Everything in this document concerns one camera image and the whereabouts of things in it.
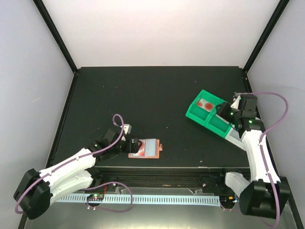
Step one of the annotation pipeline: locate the pink leather card holder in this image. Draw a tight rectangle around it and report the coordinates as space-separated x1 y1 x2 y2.
128 138 163 159

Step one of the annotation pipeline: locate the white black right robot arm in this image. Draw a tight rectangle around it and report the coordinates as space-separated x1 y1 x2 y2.
216 93 290 220

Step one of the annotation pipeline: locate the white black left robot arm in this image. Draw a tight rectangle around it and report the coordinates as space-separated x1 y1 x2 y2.
13 124 135 219

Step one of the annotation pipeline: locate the red white april card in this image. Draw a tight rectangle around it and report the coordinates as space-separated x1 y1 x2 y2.
196 98 214 112

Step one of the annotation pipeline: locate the green bin with red card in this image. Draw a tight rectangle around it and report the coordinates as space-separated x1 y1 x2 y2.
185 90 221 126

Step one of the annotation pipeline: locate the green middle bin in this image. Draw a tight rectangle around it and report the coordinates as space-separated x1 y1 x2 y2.
206 99 233 138

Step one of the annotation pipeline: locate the clear white bin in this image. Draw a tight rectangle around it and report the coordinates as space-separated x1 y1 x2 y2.
225 128 245 151

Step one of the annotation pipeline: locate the left controller circuit board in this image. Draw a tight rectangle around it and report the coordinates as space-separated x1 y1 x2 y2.
87 194 104 201

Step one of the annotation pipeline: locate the controller circuit board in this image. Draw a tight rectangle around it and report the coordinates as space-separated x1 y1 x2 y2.
87 194 104 201
220 196 239 204

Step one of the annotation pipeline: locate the right controller circuit board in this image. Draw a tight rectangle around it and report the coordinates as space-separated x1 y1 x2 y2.
220 196 239 204

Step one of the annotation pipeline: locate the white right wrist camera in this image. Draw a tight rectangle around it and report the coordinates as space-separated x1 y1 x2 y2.
231 93 241 110

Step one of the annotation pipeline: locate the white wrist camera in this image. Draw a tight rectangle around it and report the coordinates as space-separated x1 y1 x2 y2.
231 93 241 110
121 124 132 141

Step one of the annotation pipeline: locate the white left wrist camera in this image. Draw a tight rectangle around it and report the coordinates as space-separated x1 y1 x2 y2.
121 124 132 141

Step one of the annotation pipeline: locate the white slotted cable duct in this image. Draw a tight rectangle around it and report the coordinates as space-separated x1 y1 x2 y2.
57 193 221 207

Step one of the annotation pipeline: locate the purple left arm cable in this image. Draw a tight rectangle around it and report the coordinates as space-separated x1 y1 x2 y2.
14 114 134 214

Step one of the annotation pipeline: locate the black corner frame post right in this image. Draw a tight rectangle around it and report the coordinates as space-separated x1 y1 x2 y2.
243 0 290 73

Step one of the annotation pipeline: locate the black corner frame post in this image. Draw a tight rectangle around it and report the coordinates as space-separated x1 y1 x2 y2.
243 0 290 73
33 0 78 73

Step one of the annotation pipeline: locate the black corner frame post left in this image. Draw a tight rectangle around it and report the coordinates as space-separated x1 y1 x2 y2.
33 0 78 73

